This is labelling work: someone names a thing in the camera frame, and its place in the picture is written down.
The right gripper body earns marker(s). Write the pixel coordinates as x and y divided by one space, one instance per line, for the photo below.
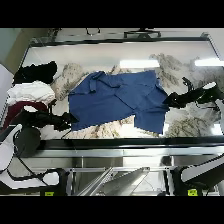
175 100

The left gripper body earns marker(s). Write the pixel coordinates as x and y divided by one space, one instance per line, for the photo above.
65 120

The blue shirt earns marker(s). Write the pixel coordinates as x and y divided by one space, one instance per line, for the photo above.
116 100

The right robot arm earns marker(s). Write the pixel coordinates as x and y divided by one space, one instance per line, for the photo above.
203 171

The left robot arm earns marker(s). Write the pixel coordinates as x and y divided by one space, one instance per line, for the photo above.
13 140

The white garment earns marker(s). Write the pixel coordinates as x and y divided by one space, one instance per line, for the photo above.
31 93

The dark red garment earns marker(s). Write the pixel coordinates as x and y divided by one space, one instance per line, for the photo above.
20 109

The black garment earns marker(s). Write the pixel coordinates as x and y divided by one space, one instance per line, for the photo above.
35 73

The silver frame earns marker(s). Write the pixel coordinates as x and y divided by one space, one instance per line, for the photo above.
110 166

